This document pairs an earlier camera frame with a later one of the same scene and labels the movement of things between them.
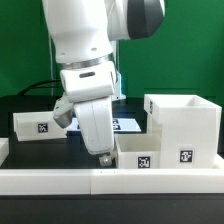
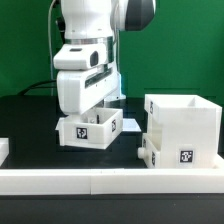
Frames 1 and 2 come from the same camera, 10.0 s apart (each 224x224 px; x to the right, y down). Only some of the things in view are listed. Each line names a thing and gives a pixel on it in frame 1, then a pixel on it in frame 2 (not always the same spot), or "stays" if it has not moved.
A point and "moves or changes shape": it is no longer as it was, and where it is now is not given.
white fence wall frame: x=110 y=181 stays
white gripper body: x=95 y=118 → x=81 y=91
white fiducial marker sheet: x=120 y=125 stays
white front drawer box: x=138 y=150 moves or changes shape
